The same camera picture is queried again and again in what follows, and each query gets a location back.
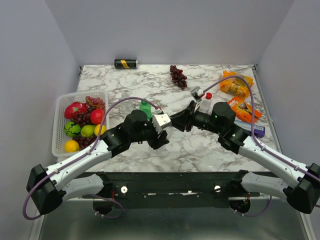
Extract red apple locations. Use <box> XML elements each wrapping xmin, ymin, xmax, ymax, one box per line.
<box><xmin>90</xmin><ymin>108</ymin><xmax>105</xmax><ymax>125</ymax></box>

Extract orange razor package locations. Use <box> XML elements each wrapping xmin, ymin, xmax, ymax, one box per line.
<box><xmin>228</xmin><ymin>96</ymin><xmax>262</xmax><ymax>123</ymax></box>

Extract basket grapes lower bunch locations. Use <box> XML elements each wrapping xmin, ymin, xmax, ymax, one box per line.
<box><xmin>72</xmin><ymin>135</ymin><xmax>97</xmax><ymax>150</ymax></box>

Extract green plastic bottle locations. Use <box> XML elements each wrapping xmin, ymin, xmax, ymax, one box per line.
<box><xmin>139</xmin><ymin>99</ymin><xmax>152</xmax><ymax>121</ymax></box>

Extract purple small box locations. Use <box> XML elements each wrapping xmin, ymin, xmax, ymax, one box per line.
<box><xmin>234</xmin><ymin>120</ymin><xmax>266</xmax><ymax>138</ymax></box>

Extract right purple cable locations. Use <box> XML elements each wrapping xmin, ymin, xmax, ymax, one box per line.
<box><xmin>203</xmin><ymin>76</ymin><xmax>320</xmax><ymax>208</ymax></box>

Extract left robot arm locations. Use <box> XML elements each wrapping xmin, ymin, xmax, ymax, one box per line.
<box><xmin>22</xmin><ymin>110</ymin><xmax>171</xmax><ymax>219</ymax></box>

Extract basket grapes upper bunch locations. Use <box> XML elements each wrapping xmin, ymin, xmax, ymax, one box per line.
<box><xmin>70</xmin><ymin>96</ymin><xmax>106</xmax><ymax>128</ymax></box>

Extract green watermelon toy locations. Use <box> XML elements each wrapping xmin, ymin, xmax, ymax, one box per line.
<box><xmin>63</xmin><ymin>121</ymin><xmax>81</xmax><ymax>137</ymax></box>

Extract dark grapes on table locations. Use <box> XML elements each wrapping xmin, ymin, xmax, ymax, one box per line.
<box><xmin>169</xmin><ymin>65</ymin><xmax>188</xmax><ymax>90</ymax></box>

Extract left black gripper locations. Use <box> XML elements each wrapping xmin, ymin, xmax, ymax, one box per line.
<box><xmin>130</xmin><ymin>115</ymin><xmax>170</xmax><ymax>151</ymax></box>

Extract basket grapes bunch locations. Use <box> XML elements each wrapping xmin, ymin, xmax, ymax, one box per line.
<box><xmin>70</xmin><ymin>96</ymin><xmax>106</xmax><ymax>128</ymax></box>
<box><xmin>72</xmin><ymin>135</ymin><xmax>97</xmax><ymax>150</ymax></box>

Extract clear bottle red cap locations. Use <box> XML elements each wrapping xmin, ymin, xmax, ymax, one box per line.
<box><xmin>198</xmin><ymin>93</ymin><xmax>212</xmax><ymax>114</ymax></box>

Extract black gold battery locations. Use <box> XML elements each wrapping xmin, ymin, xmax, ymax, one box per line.
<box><xmin>114</xmin><ymin>59</ymin><xmax>139</xmax><ymax>69</ymax></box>

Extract yellow lemon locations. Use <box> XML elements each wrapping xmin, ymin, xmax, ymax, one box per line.
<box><xmin>94</xmin><ymin>124</ymin><xmax>107</xmax><ymax>136</ymax></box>

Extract green pear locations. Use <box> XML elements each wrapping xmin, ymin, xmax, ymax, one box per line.
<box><xmin>80</xmin><ymin>124</ymin><xmax>96</xmax><ymax>138</ymax></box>

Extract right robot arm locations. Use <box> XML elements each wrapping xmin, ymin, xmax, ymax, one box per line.
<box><xmin>170</xmin><ymin>101</ymin><xmax>320</xmax><ymax>214</ymax></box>

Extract black mounting rail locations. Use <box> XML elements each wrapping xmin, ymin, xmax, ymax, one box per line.
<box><xmin>81</xmin><ymin>170</ymin><xmax>281</xmax><ymax>210</ymax></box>

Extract white plastic basket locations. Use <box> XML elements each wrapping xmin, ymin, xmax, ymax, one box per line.
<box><xmin>51</xmin><ymin>89</ymin><xmax>109</xmax><ymax>158</ymax></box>

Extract orange fruit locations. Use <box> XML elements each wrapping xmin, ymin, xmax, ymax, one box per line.
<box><xmin>64</xmin><ymin>140</ymin><xmax>80</xmax><ymax>153</ymax></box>

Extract clear bottle blue cap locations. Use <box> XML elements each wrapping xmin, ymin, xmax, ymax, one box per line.
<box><xmin>148</xmin><ymin>145</ymin><xmax>168</xmax><ymax>157</ymax></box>

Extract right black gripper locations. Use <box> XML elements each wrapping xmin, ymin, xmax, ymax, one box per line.
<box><xmin>169</xmin><ymin>100</ymin><xmax>223</xmax><ymax>135</ymax></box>

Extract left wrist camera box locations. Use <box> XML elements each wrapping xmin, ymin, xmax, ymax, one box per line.
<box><xmin>152</xmin><ymin>113</ymin><xmax>172</xmax><ymax>134</ymax></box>

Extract red dragon fruit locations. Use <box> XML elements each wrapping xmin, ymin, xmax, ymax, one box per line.
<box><xmin>64</xmin><ymin>102</ymin><xmax>88</xmax><ymax>119</ymax></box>

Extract orange snack bag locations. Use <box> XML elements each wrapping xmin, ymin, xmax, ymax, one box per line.
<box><xmin>219</xmin><ymin>70</ymin><xmax>254</xmax><ymax>100</ymax></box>

